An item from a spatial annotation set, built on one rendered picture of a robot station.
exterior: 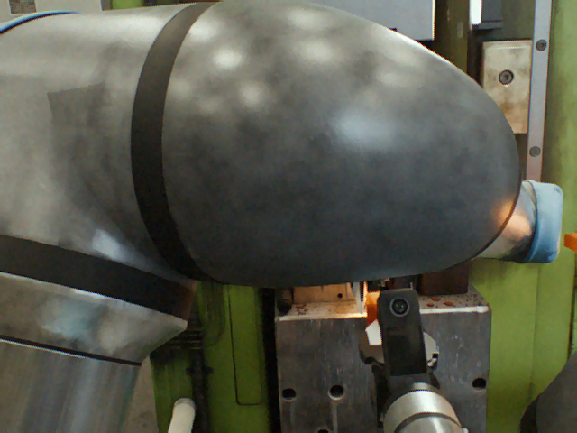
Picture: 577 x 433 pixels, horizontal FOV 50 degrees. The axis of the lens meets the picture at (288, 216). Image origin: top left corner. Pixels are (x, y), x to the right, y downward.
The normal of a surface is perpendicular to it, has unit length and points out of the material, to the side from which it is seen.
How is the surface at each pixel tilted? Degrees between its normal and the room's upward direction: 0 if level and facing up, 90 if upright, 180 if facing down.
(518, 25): 90
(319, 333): 90
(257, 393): 90
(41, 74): 51
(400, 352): 59
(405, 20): 90
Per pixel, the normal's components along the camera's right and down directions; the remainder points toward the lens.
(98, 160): -0.44, 0.21
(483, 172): 0.69, 0.11
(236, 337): 0.02, 0.27
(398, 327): -0.05, -0.26
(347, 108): 0.29, -0.15
